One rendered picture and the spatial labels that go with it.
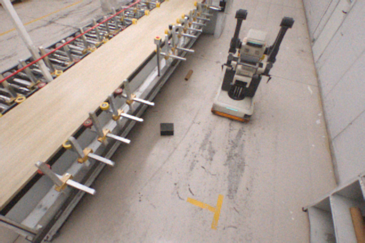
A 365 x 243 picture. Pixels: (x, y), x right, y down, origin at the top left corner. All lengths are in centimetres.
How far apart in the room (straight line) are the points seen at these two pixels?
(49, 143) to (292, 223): 257
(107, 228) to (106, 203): 26
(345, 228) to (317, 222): 41
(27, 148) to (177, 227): 158
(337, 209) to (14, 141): 288
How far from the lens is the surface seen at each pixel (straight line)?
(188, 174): 252
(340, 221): 233
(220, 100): 307
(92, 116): 168
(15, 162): 195
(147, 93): 243
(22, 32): 242
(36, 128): 211
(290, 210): 273
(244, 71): 271
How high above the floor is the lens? 225
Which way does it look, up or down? 49 degrees down
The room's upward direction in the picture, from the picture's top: 5 degrees clockwise
